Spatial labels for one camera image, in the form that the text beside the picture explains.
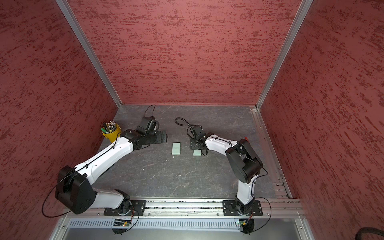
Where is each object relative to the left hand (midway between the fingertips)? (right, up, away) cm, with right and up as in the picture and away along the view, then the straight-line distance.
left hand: (159, 140), depth 84 cm
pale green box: (+8, -7, +11) cm, 15 cm away
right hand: (+22, -6, +12) cm, 26 cm away
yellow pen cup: (-31, +1, +8) cm, 32 cm away
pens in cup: (-32, +7, +4) cm, 33 cm away
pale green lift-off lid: (+22, -9, +7) cm, 25 cm away
